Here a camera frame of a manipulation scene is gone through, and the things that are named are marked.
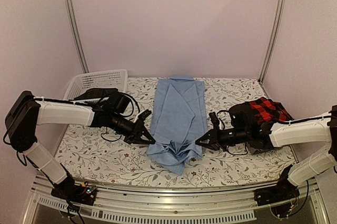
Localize white plastic basket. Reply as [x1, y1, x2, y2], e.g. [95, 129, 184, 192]
[63, 69, 128, 100]

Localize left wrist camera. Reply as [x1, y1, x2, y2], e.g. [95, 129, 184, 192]
[135, 109, 152, 122]

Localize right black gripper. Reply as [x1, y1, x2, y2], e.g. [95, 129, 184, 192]
[196, 124, 250, 152]

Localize dark shirt in basket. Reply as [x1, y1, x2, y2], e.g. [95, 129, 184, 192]
[73, 88, 118, 100]

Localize red black plaid shirt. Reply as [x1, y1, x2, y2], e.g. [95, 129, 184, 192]
[248, 97, 294, 124]

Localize grey folded shirt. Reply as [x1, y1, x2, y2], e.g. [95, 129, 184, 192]
[248, 148, 266, 155]

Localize right aluminium post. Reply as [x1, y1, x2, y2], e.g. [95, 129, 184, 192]
[259, 0, 285, 85]

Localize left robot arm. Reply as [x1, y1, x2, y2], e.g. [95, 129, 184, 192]
[3, 89, 155, 200]

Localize aluminium post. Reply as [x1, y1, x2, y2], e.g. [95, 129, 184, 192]
[259, 0, 285, 85]
[65, 0, 89, 73]

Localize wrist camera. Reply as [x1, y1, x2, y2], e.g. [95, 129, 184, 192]
[135, 109, 152, 122]
[209, 112, 220, 129]

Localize light blue long sleeve shirt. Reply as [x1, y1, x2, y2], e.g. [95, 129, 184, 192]
[147, 76, 207, 176]

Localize aluminium front rail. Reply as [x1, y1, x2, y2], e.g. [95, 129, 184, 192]
[23, 175, 332, 223]

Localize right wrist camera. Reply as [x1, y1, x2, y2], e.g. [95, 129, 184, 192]
[209, 112, 220, 129]

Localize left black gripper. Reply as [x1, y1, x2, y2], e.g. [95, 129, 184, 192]
[109, 113, 155, 145]

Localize floral table mat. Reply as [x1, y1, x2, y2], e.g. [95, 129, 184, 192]
[55, 77, 296, 188]

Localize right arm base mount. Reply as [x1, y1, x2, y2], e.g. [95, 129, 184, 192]
[254, 165, 300, 218]

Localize left aluminium post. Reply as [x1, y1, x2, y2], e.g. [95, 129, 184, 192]
[65, 0, 89, 73]

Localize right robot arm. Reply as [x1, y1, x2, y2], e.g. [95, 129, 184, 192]
[195, 101, 336, 201]

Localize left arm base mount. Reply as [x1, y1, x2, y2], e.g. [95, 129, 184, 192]
[50, 174, 97, 206]

